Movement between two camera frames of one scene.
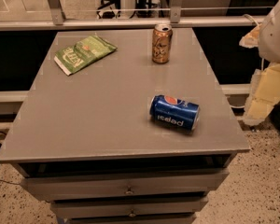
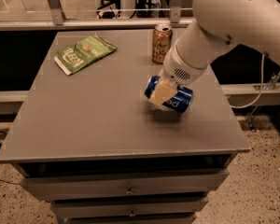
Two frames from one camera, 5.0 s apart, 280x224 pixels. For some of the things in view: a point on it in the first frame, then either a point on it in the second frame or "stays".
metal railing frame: [175, 21] stays
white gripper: [276, 36] → [178, 68]
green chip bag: [71, 59] stays
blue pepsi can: [175, 112] → [179, 103]
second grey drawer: [130, 208] stays
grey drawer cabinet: [125, 126] stays
